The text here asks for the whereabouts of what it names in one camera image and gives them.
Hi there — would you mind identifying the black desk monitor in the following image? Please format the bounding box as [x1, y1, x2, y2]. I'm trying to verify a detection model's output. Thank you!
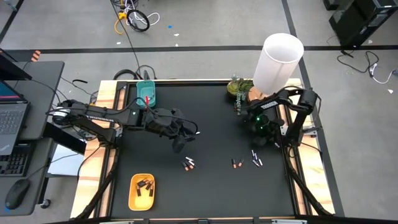
[0, 49, 33, 81]

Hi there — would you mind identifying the thick black cable loop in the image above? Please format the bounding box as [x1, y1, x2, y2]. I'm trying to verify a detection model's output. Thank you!
[112, 64, 158, 81]

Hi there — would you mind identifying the white floor cable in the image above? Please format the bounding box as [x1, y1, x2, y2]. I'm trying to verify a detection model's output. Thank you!
[132, 0, 161, 26]

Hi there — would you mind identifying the black computer tower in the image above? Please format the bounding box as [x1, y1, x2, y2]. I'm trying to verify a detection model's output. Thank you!
[328, 0, 398, 48]

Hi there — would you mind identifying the long black floor cable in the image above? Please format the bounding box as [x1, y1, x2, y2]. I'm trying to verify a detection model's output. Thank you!
[110, 0, 141, 75]

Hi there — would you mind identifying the grey laptop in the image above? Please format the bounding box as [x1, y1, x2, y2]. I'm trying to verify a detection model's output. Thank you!
[0, 80, 31, 156]

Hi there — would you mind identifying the teal plastic bin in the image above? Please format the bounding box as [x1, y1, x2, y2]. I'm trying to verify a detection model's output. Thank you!
[136, 80, 157, 109]

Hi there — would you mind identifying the potted succulent plant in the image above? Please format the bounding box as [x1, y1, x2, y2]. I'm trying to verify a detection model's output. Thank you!
[226, 73, 254, 116]

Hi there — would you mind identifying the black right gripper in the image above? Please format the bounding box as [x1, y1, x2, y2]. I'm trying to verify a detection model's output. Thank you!
[247, 110, 282, 147]

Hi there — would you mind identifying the white shade table lamp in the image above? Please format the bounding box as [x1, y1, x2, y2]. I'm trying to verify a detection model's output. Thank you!
[248, 32, 305, 102]

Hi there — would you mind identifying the black keyboard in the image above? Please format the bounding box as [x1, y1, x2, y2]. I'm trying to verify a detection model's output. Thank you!
[0, 143, 32, 177]

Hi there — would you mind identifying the black cable with plug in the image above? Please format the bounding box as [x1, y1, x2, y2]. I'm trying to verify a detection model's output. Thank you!
[337, 49, 380, 75]

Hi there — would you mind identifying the black computer mouse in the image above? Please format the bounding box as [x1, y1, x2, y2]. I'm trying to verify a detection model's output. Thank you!
[4, 179, 31, 210]

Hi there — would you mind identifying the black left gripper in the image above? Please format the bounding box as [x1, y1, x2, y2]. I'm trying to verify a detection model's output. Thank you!
[143, 107, 200, 141]

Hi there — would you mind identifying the dark grey keyboard shelf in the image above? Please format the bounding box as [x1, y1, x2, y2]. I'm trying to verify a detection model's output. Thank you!
[0, 136, 55, 217]

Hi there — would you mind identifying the black coiled cable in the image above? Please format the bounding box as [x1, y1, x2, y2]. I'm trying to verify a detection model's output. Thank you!
[126, 8, 150, 33]

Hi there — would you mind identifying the white power cable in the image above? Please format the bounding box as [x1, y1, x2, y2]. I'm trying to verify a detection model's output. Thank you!
[369, 63, 398, 85]

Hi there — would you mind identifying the yellow floor cable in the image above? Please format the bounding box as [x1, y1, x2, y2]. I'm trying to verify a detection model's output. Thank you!
[114, 11, 129, 35]

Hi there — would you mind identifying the dark grey desk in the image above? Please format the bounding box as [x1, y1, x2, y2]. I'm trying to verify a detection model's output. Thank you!
[0, 60, 65, 141]

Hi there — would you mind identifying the yellow plastic tray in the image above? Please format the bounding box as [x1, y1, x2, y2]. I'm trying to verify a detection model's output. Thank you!
[127, 173, 156, 212]

